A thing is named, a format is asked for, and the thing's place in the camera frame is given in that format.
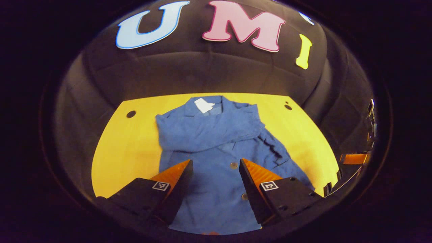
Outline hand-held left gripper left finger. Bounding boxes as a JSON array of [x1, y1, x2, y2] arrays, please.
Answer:
[[94, 159, 194, 225]]

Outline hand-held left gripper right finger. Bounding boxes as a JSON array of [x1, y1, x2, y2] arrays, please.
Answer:
[[239, 158, 323, 226]]

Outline blue button-up jacket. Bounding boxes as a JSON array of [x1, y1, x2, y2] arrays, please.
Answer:
[[155, 95, 316, 236]]

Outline black backdrop cloth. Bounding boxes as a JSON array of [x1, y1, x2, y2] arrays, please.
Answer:
[[54, 0, 376, 199]]

